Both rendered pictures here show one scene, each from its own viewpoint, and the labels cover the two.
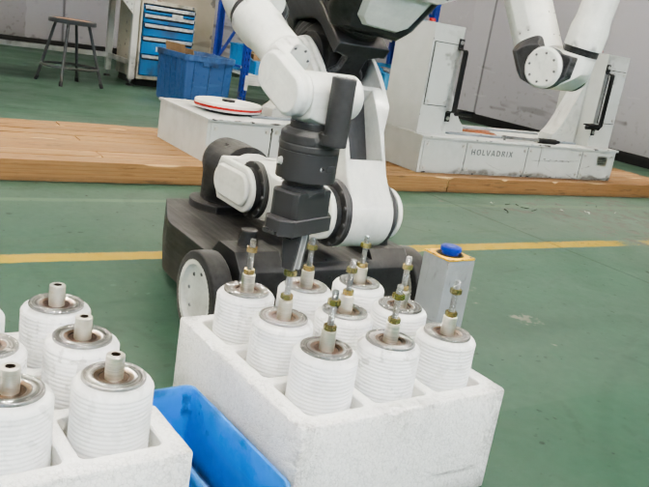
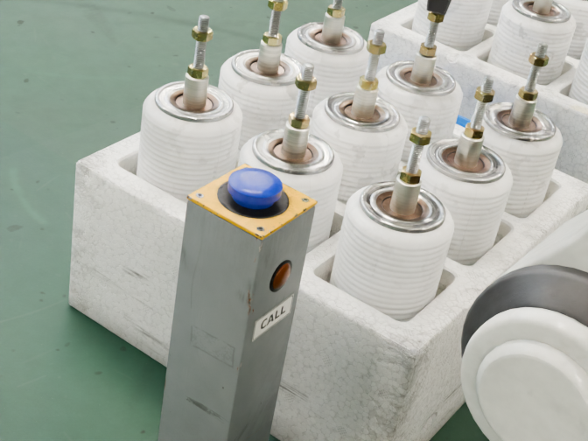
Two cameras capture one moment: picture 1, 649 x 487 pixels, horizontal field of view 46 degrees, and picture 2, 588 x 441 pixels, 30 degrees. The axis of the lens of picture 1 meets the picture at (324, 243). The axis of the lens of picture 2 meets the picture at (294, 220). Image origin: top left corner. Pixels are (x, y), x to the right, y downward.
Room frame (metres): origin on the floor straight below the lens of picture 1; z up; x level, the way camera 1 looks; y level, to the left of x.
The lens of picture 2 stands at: (2.05, -0.48, 0.75)
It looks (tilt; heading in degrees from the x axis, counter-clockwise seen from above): 33 degrees down; 157
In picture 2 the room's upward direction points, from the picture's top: 11 degrees clockwise
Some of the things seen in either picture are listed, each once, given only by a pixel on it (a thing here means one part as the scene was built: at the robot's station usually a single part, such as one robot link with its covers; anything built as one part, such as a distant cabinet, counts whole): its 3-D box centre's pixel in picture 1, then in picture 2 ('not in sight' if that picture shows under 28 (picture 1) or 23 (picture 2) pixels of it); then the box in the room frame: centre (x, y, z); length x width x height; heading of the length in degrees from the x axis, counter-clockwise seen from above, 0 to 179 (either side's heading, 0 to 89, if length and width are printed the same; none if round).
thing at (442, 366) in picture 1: (436, 385); (184, 182); (1.16, -0.22, 0.16); 0.10 x 0.10 x 0.18
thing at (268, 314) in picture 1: (283, 317); (420, 79); (1.11, 0.04, 0.25); 0.08 x 0.08 x 0.01
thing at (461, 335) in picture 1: (446, 332); (193, 102); (1.16, -0.22, 0.25); 0.08 x 0.08 x 0.01
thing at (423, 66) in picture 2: (284, 309); (423, 67); (1.11, 0.04, 0.26); 0.02 x 0.02 x 0.03
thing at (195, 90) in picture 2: (448, 325); (195, 90); (1.16, -0.22, 0.26); 0.02 x 0.02 x 0.03
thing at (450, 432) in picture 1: (329, 400); (333, 244); (1.18, -0.05, 0.09); 0.39 x 0.39 x 0.18; 37
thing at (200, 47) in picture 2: (453, 302); (199, 53); (1.16, -0.22, 0.30); 0.01 x 0.01 x 0.08
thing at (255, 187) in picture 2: (450, 250); (254, 192); (1.41, -0.24, 0.32); 0.04 x 0.04 x 0.02
